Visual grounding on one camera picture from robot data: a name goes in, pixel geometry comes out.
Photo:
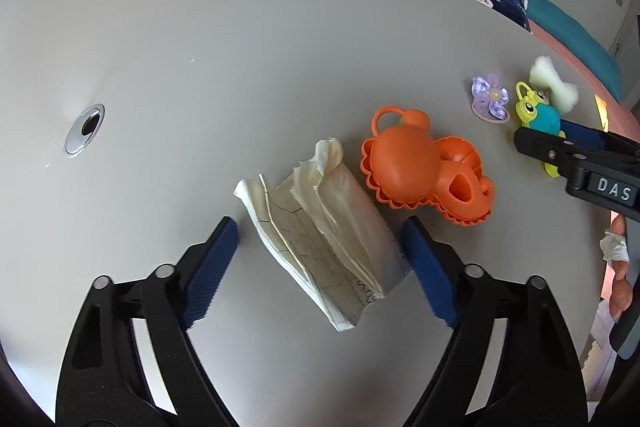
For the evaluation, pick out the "white tissue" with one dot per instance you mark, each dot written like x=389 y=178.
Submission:
x=614 y=247

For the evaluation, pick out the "teal pillow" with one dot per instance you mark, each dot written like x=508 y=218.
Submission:
x=575 y=42

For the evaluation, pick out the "green and teal frog toy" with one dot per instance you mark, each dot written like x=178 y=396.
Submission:
x=542 y=117

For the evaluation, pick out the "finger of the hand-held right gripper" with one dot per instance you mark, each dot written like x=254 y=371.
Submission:
x=582 y=132
x=542 y=144

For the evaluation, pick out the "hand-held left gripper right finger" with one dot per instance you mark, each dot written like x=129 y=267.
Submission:
x=430 y=272

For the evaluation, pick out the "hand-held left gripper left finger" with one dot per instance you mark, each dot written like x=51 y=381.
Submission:
x=210 y=272

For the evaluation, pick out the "person's right hand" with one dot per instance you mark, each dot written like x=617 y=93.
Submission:
x=625 y=287

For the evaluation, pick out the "orange plastic toy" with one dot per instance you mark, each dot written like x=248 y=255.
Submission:
x=410 y=167

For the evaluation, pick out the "lined paper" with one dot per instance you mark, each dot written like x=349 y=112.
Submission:
x=325 y=232

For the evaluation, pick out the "white bone toy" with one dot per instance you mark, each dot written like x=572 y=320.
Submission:
x=552 y=82

